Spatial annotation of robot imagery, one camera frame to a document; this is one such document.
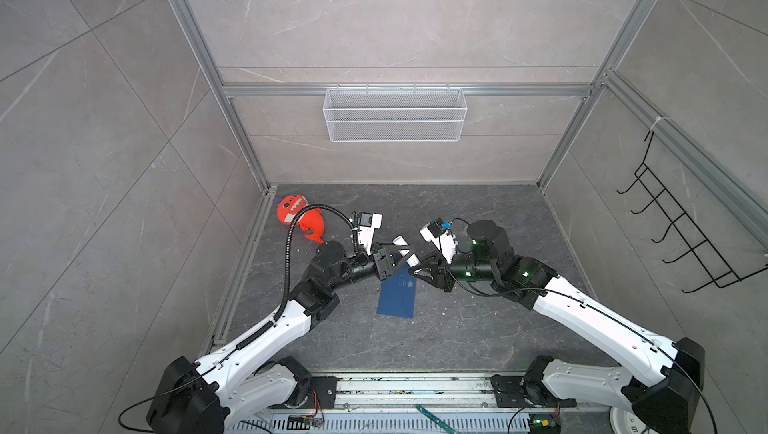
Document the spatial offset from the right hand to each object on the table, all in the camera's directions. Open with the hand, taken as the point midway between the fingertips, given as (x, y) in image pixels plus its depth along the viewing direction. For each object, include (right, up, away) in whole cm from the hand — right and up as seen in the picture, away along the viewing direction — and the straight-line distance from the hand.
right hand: (413, 265), depth 68 cm
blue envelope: (-3, -13, +22) cm, 26 cm away
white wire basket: (-4, +46, +32) cm, 56 cm away
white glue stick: (0, +2, -3) cm, 4 cm away
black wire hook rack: (+61, +2, -9) cm, 61 cm away
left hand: (0, +5, -3) cm, 6 cm away
